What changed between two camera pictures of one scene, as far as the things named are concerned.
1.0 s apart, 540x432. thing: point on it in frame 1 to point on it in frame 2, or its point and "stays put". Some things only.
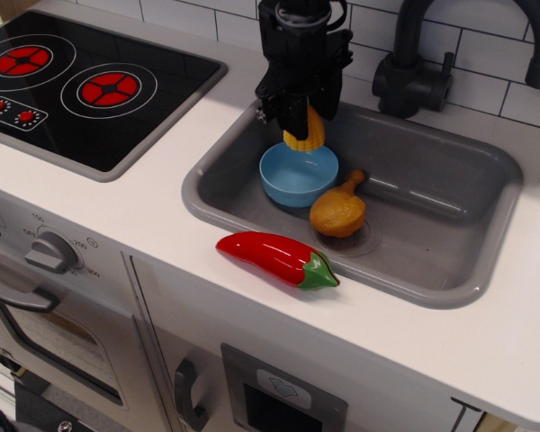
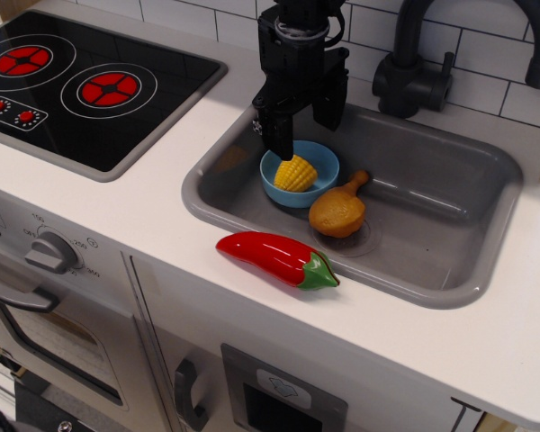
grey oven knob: [53, 249] stays put
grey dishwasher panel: [265, 399] stays put
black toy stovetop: [81, 97] stays put
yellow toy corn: [316, 134] to [295, 175]
